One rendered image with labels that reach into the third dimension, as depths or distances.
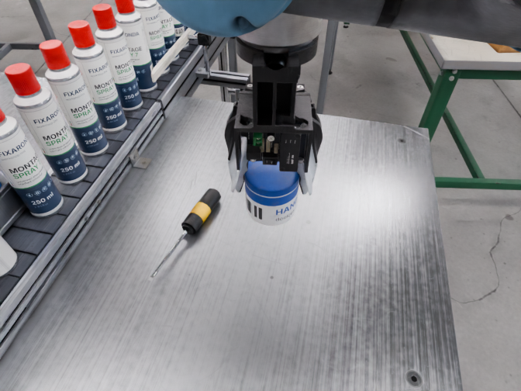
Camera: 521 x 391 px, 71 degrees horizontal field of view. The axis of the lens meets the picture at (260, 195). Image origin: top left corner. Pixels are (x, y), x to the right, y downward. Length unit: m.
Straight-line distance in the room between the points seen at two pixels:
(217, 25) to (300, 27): 0.14
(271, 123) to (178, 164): 0.46
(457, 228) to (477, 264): 0.19
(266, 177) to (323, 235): 0.22
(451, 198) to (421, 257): 1.39
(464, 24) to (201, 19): 0.11
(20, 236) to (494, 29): 0.63
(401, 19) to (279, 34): 0.13
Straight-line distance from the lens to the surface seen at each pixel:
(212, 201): 0.65
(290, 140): 0.34
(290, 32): 0.30
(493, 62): 1.42
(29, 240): 0.66
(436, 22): 0.19
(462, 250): 1.84
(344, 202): 0.69
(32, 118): 0.63
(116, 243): 0.66
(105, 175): 0.71
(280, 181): 0.44
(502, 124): 2.69
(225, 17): 0.17
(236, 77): 1.11
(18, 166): 0.61
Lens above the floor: 1.33
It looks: 47 degrees down
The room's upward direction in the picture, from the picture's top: straight up
